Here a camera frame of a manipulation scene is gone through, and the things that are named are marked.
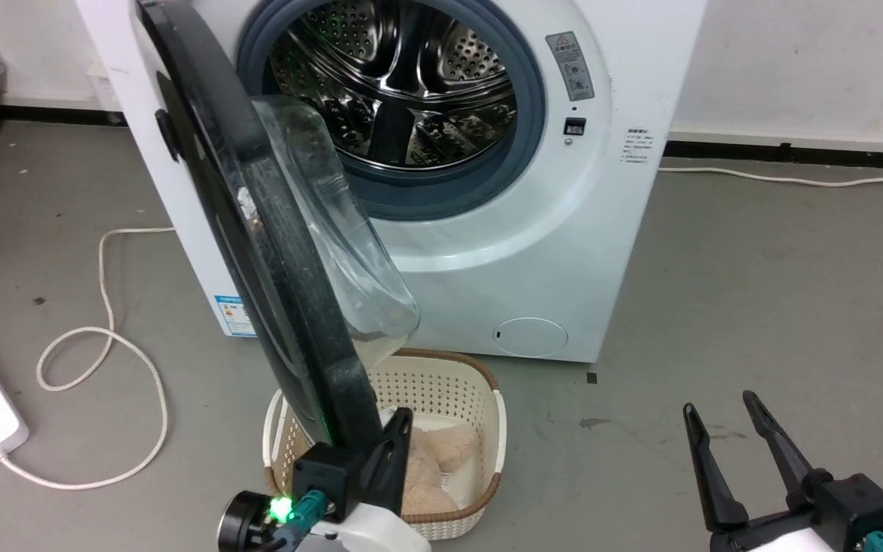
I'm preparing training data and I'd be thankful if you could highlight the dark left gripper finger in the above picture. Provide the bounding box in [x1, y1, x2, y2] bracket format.
[363, 407, 415, 518]

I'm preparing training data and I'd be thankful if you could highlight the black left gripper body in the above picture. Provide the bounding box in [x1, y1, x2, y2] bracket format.
[218, 442, 432, 552]

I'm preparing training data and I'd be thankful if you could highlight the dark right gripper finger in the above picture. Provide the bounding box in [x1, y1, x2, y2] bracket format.
[742, 390, 835, 512]
[682, 402, 750, 535]

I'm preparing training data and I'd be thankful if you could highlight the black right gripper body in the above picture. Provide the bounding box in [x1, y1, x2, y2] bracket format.
[708, 472, 883, 552]

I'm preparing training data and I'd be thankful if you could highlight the black round washing machine door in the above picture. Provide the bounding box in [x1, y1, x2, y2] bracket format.
[135, 0, 422, 455]

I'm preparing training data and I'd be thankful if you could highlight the grey rubber door gasket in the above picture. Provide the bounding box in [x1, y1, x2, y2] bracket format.
[235, 0, 548, 222]

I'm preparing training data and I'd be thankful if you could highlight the white front-load washing machine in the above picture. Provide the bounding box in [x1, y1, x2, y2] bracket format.
[76, 0, 708, 363]

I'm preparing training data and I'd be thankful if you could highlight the beige plush toy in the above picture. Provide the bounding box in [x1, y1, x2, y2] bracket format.
[399, 425, 481, 519]

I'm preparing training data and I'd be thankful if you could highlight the white woven laundry basket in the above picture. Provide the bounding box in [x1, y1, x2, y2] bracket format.
[261, 348, 507, 542]

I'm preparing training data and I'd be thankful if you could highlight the blue energy label sticker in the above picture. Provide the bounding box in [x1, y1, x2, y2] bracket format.
[212, 294, 258, 339]

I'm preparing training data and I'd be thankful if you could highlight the round white filter cover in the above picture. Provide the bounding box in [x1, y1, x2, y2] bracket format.
[492, 317, 570, 359]

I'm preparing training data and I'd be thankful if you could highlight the small printed text sticker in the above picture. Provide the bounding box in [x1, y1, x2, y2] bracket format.
[623, 126, 658, 166]

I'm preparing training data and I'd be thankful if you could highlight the steel perforated washer drum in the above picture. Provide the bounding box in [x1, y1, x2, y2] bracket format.
[268, 0, 520, 170]

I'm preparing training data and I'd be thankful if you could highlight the grey warning sticker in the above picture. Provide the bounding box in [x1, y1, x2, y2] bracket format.
[546, 31, 596, 103]

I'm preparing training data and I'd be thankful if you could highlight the thin white floor cable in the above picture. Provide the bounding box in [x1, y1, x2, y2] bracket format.
[657, 165, 883, 189]

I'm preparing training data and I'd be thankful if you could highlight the white power strip cable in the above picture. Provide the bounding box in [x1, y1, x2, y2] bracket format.
[0, 226, 176, 491]

